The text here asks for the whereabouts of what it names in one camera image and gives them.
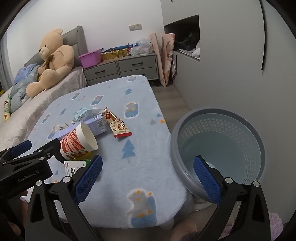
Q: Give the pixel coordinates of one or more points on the blue wrapping paper roll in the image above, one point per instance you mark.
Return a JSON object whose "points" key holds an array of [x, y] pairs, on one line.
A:
{"points": [[120, 47]]}

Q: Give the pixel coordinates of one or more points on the white green medicine box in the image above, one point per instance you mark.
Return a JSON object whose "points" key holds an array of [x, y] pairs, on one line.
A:
{"points": [[74, 168]]}

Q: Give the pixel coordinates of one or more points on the large beige teddy bear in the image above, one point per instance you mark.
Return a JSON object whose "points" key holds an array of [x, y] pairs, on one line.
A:
{"points": [[53, 60]]}

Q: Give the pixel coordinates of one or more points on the bed with beige sheet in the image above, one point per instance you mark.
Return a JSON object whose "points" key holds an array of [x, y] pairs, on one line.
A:
{"points": [[34, 104]]}

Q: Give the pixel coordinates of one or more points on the dark clothes pile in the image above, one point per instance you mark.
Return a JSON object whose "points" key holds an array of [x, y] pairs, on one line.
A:
{"points": [[187, 41]]}

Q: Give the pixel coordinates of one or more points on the gold gift box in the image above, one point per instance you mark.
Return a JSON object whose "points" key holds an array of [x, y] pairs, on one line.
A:
{"points": [[113, 55]]}

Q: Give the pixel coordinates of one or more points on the beige red snack packet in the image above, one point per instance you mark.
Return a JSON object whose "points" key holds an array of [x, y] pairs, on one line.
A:
{"points": [[109, 114]]}

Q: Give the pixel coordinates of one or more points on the plain pink board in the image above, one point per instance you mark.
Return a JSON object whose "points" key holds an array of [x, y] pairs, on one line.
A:
{"points": [[156, 51]]}

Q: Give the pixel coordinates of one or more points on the white paper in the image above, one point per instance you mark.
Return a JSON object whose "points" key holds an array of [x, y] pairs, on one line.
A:
{"points": [[60, 126]]}

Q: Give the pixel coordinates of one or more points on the white built-in wardrobe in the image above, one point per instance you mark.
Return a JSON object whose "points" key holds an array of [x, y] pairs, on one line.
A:
{"points": [[231, 69]]}

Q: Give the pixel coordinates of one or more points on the small green white plush doll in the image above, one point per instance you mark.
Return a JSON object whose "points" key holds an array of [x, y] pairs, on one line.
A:
{"points": [[7, 105]]}

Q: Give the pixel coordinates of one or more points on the white red snack packet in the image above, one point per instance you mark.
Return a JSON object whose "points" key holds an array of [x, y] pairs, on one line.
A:
{"points": [[120, 129]]}

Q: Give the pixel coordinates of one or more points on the purple toothpaste box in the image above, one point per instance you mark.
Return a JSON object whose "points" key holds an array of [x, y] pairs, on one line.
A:
{"points": [[97, 126]]}

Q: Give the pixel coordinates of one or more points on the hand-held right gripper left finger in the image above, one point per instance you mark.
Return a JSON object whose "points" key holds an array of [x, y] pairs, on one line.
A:
{"points": [[89, 178]]}

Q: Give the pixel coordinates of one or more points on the grey perforated plastic wastebasket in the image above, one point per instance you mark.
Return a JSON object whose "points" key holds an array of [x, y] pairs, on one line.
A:
{"points": [[231, 139]]}

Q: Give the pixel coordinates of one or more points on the white soft cloth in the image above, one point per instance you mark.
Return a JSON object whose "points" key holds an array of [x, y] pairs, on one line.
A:
{"points": [[196, 49]]}

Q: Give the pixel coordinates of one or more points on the red striped paper cup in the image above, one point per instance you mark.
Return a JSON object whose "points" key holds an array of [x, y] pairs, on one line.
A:
{"points": [[74, 143]]}

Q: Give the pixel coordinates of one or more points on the grey padded bed headboard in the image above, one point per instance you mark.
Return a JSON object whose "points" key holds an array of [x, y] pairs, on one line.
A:
{"points": [[78, 41]]}

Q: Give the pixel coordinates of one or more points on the pink printed folded mat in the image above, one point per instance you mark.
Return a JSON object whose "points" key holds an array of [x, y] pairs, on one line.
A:
{"points": [[167, 53]]}

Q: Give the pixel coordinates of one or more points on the purple plastic bin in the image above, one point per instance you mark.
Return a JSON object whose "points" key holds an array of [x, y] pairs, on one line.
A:
{"points": [[90, 59]]}

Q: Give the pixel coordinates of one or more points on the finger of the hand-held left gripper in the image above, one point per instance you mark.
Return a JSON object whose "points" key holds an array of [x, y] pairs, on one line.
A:
{"points": [[20, 147], [49, 148]]}

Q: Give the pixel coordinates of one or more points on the pink fluffy cloth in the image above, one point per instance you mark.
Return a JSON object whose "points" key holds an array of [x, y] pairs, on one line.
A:
{"points": [[275, 224]]}

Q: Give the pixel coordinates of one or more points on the grey four-drawer cabinet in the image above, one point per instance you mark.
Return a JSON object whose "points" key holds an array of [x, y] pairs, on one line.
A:
{"points": [[136, 66]]}

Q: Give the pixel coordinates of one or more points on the blue printed quilt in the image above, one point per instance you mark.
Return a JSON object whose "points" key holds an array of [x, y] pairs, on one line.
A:
{"points": [[20, 81]]}

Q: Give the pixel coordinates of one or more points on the clear plastic bag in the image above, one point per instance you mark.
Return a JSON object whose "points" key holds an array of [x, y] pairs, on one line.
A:
{"points": [[142, 47]]}

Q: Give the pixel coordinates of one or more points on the beige wall socket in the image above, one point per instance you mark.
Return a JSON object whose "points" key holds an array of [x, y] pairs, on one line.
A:
{"points": [[135, 27]]}

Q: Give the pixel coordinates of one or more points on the light blue tissue packet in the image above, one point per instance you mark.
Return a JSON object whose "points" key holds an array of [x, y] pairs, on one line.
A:
{"points": [[83, 113]]}

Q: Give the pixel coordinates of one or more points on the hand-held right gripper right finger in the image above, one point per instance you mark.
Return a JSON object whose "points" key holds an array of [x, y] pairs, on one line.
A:
{"points": [[207, 180]]}

